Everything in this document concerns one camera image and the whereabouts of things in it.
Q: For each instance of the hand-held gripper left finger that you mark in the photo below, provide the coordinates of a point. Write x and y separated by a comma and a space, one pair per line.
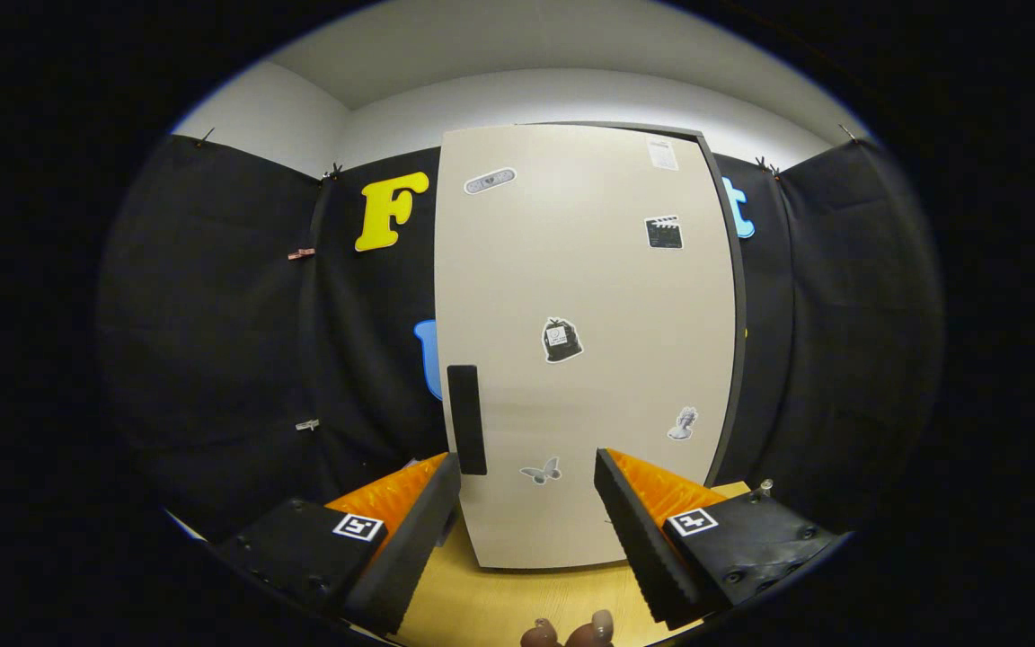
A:
410, 548

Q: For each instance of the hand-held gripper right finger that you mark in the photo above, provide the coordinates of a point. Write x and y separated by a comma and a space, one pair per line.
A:
639, 548

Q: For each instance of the grey shoe cabinet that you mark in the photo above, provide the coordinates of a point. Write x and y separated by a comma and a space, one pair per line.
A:
741, 305

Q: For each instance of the beige shoe cabinet door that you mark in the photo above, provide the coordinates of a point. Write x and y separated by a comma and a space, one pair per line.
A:
571, 270

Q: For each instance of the green drink bottle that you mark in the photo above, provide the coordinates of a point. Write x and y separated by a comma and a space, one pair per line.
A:
765, 486

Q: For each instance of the white clip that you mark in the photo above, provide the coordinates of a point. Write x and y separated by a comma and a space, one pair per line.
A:
306, 424

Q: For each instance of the black backdrop cloth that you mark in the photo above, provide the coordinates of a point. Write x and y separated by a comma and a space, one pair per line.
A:
203, 341

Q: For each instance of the red clip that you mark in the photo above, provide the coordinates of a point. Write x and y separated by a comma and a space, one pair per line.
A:
301, 254

